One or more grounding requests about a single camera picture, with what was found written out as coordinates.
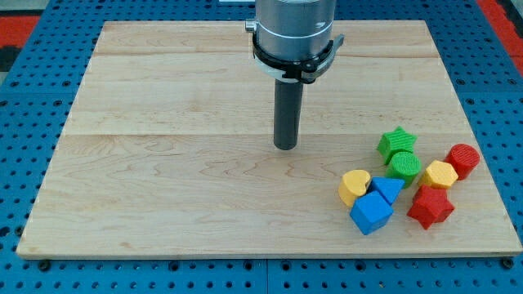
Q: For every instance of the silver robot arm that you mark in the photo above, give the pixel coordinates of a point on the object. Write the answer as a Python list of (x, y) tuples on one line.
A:
[(292, 39)]

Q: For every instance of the yellow hexagon block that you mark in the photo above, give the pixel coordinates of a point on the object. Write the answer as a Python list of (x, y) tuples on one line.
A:
[(438, 175)]

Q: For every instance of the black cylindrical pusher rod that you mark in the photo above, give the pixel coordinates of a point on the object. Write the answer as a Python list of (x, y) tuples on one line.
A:
[(288, 102)]

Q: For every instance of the wooden board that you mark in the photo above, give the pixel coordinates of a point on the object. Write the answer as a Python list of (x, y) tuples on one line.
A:
[(168, 152)]

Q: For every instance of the yellow heart block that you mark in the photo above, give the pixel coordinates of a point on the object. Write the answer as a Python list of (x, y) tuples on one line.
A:
[(353, 185)]

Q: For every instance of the blue cube block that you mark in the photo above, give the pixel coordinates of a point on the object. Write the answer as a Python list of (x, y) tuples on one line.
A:
[(371, 212)]

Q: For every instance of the green star block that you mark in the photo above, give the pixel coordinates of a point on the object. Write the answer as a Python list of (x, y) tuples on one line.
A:
[(396, 141)]

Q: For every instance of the blue triangle block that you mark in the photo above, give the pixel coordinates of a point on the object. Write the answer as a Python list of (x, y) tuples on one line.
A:
[(389, 188)]

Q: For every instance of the green cylinder block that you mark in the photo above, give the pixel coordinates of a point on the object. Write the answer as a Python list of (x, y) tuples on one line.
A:
[(404, 166)]

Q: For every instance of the red star block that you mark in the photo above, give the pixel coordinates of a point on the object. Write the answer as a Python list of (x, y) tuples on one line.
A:
[(430, 206)]

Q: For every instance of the red cylinder block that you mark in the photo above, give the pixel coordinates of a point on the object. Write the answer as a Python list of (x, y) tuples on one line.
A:
[(463, 158)]

